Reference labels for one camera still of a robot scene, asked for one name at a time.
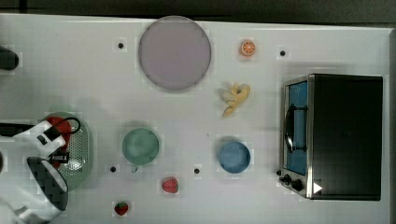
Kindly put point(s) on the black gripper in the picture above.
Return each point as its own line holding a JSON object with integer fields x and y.
{"x": 51, "y": 146}

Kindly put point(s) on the red ketchup bottle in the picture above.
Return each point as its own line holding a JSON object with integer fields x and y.
{"x": 59, "y": 127}

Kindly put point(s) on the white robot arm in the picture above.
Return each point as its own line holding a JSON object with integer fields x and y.
{"x": 33, "y": 191}

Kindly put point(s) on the green perforated strainer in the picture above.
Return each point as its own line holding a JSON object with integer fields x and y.
{"x": 79, "y": 166}

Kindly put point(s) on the strawberry toy with leaves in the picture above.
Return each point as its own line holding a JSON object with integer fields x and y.
{"x": 121, "y": 208}

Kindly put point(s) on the green cup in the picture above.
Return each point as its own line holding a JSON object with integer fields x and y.
{"x": 140, "y": 146}

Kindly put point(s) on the black cylinder container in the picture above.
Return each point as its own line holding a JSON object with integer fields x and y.
{"x": 9, "y": 60}

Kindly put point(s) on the red strawberry toy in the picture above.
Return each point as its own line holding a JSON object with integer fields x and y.
{"x": 170, "y": 185}

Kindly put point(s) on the lilac round plate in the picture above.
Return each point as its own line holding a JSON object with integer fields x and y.
{"x": 174, "y": 53}

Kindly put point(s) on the blue bowl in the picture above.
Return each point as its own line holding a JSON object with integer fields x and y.
{"x": 234, "y": 157}

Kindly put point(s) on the orange slice toy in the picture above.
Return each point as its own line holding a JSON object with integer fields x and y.
{"x": 247, "y": 48}

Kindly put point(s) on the black toaster oven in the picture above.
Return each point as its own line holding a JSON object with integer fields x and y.
{"x": 332, "y": 132}

